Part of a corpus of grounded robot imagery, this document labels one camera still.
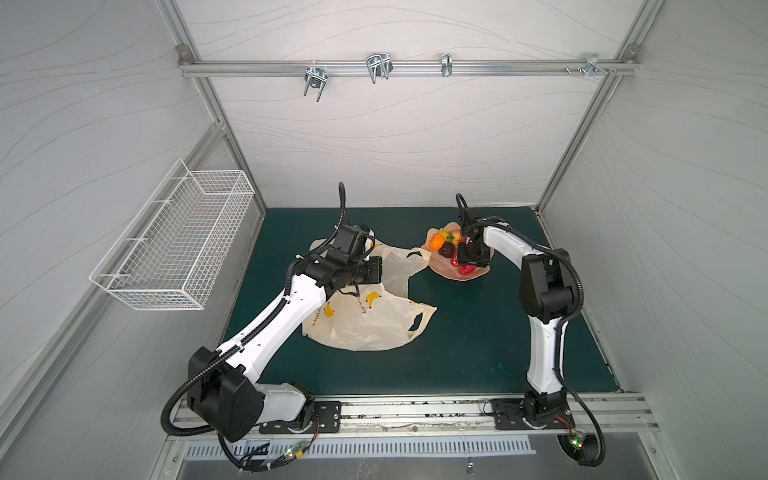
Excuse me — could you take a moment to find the dark brown toy fruit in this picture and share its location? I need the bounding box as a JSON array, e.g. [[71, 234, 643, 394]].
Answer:
[[438, 242, 456, 259]]

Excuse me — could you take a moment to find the cream banana-print plastic bag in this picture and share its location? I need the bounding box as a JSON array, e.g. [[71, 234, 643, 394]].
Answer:
[[301, 242, 437, 352]]

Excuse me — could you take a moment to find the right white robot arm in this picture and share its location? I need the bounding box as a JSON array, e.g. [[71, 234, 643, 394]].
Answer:
[[458, 221, 584, 429]]

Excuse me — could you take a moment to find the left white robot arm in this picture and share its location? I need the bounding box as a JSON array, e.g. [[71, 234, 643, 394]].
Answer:
[[183, 255, 383, 442]]

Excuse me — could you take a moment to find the pink wavy fruit bowl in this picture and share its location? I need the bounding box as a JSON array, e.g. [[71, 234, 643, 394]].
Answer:
[[422, 222, 491, 282]]

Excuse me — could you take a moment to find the metal u-bolt clamp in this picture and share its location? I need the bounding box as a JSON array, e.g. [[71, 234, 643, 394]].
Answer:
[[303, 66, 328, 102], [365, 52, 393, 84]]

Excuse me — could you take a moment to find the aluminium top crossbar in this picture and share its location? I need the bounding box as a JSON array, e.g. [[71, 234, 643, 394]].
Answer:
[[180, 56, 641, 78]]

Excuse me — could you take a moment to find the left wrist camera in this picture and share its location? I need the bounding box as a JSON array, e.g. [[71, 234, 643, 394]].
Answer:
[[327, 225, 374, 263]]

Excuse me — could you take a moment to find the left black corrugated cable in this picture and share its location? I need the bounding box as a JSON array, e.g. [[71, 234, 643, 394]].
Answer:
[[160, 181, 349, 437]]

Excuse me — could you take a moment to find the black corrugated cable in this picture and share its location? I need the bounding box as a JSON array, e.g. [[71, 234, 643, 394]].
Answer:
[[160, 181, 349, 437], [454, 193, 607, 468]]

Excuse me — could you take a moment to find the right black corrugated cable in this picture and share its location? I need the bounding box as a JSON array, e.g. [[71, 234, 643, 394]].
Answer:
[[454, 193, 607, 468]]

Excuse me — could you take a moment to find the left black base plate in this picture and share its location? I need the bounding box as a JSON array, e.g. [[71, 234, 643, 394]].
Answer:
[[259, 400, 342, 434]]

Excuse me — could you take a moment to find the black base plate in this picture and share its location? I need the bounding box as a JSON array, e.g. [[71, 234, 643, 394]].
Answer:
[[490, 397, 575, 431], [259, 400, 342, 434]]

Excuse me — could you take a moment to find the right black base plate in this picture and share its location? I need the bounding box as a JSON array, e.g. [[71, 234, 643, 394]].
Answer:
[[490, 397, 575, 431]]

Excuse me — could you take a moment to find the white wire basket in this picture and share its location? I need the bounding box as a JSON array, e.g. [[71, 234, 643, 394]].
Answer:
[[89, 159, 254, 311]]

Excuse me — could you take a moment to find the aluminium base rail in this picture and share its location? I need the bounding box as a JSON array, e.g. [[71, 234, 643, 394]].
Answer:
[[167, 392, 661, 442]]

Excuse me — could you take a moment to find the metal bracket with bolts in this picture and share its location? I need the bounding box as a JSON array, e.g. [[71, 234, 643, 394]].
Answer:
[[564, 54, 618, 78]]

